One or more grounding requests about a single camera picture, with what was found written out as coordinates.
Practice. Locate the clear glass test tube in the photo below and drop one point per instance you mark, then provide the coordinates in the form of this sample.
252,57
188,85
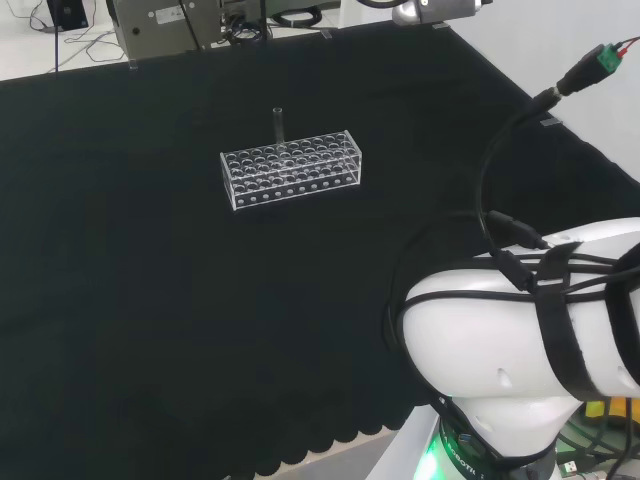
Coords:
278,125

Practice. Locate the clear plastic test tube rack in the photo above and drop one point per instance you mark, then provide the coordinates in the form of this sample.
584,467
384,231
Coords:
290,170

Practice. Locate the black bench cloth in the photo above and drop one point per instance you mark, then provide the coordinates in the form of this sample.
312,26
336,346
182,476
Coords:
150,250

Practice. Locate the silver rounded device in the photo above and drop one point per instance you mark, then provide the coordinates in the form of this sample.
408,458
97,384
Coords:
430,10

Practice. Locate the grey metal cabinet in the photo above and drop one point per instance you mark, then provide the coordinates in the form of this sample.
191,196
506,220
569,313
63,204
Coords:
160,25

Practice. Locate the black box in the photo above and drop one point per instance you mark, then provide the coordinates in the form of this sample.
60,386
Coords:
67,12

